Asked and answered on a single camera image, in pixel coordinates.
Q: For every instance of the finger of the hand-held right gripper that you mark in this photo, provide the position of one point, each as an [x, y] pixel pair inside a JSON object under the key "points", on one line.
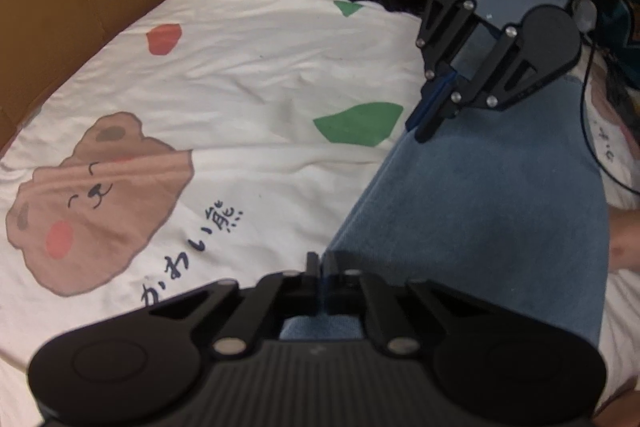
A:
{"points": [[475, 94], [440, 37]]}

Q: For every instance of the light blue jeans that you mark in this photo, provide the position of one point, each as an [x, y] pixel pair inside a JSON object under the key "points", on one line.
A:
{"points": [[475, 217]]}

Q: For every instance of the cream bear-print blanket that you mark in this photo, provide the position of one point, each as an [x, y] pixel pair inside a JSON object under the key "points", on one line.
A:
{"points": [[250, 72]]}

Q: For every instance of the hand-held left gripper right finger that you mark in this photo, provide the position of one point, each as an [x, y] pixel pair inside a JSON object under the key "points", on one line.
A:
{"points": [[330, 292]]}

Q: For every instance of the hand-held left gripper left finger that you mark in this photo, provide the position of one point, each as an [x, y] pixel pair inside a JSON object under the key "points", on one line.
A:
{"points": [[312, 287]]}

